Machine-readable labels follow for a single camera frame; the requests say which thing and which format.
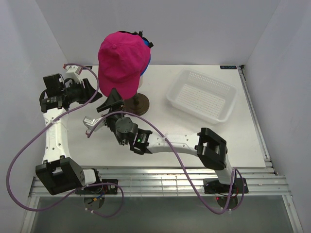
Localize purple cable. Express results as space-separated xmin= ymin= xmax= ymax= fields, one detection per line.
xmin=86 ymin=111 xmax=246 ymax=215
xmin=6 ymin=63 xmax=124 ymax=218

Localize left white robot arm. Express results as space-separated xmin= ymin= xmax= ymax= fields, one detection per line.
xmin=35 ymin=74 xmax=103 ymax=195

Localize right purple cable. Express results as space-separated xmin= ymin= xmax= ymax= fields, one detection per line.
xmin=86 ymin=111 xmax=246 ymax=215

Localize dark round wooden stand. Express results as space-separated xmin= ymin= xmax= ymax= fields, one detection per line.
xmin=124 ymin=93 xmax=150 ymax=116

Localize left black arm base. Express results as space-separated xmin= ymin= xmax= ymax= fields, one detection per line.
xmin=75 ymin=179 xmax=119 ymax=196

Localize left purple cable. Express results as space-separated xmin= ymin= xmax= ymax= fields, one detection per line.
xmin=6 ymin=63 xmax=124 ymax=218

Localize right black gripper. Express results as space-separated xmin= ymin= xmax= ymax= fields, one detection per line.
xmin=97 ymin=88 xmax=126 ymax=135

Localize aluminium frame rails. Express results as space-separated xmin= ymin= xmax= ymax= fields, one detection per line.
xmin=24 ymin=65 xmax=304 ymax=233

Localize cream mannequin head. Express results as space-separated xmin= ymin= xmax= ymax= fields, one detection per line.
xmin=138 ymin=75 xmax=143 ymax=88

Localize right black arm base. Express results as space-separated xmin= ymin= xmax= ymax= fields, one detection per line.
xmin=203 ymin=178 xmax=249 ymax=194

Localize white plastic basket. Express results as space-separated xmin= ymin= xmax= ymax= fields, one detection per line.
xmin=166 ymin=69 xmax=238 ymax=124

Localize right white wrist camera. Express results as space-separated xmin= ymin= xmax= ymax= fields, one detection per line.
xmin=83 ymin=116 xmax=106 ymax=135

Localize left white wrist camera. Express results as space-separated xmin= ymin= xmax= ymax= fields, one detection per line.
xmin=64 ymin=64 xmax=83 ymax=83

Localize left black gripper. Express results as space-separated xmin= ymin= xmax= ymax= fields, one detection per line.
xmin=62 ymin=78 xmax=103 ymax=104

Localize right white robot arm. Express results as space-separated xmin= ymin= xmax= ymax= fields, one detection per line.
xmin=97 ymin=89 xmax=237 ymax=193

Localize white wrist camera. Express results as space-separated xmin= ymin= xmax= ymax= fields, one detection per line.
xmin=64 ymin=64 xmax=83 ymax=83
xmin=83 ymin=116 xmax=106 ymax=135

